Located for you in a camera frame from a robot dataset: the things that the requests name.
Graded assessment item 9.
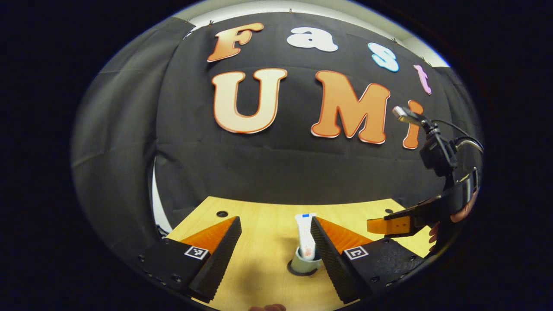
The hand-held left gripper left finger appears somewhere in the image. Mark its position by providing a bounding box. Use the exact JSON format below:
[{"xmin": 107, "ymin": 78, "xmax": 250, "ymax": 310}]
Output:
[{"xmin": 136, "ymin": 216, "xmax": 242, "ymax": 304}]

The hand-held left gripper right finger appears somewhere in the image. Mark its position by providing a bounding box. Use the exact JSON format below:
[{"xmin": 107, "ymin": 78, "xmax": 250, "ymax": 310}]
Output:
[{"xmin": 310, "ymin": 216, "xmax": 426, "ymax": 304}]

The pale blue cup wooden handle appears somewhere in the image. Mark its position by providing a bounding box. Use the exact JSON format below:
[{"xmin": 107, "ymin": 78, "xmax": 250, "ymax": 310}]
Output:
[{"xmin": 290, "ymin": 246, "xmax": 322, "ymax": 273}]

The dark round coaster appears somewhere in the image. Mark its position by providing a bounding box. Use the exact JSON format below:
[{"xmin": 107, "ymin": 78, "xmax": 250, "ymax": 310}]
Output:
[{"xmin": 287, "ymin": 259, "xmax": 322, "ymax": 277}]

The white toothpaste tube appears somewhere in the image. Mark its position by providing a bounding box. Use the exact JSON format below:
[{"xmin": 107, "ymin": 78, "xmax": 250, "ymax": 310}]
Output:
[{"xmin": 295, "ymin": 213, "xmax": 317, "ymax": 260}]

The wooden desktop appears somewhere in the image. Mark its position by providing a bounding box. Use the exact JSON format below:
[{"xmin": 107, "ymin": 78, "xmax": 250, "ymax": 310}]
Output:
[{"xmin": 166, "ymin": 196, "xmax": 432, "ymax": 311}]

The black backdrop cloth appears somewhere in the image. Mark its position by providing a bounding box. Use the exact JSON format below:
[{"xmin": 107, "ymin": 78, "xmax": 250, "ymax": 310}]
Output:
[{"xmin": 71, "ymin": 12, "xmax": 482, "ymax": 260}]

